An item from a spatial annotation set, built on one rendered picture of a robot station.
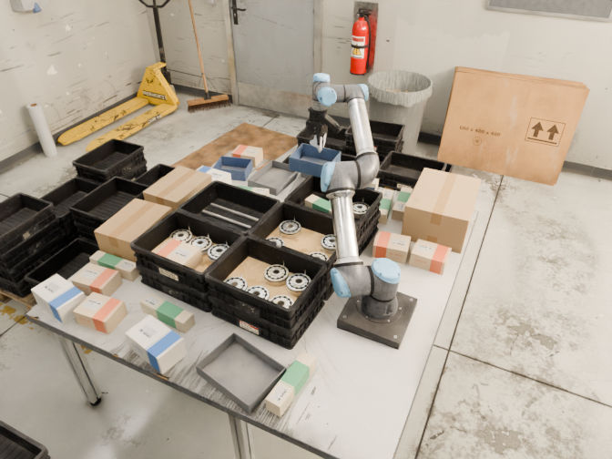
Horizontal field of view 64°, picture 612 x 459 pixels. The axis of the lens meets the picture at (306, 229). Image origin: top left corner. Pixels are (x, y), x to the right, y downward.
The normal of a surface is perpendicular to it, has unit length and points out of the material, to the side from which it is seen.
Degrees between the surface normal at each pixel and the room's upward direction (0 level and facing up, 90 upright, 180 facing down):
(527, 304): 0
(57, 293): 0
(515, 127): 77
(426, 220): 90
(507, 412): 0
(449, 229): 90
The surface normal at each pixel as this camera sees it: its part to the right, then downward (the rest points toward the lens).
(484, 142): -0.42, 0.32
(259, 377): 0.00, -0.79
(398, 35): -0.43, 0.54
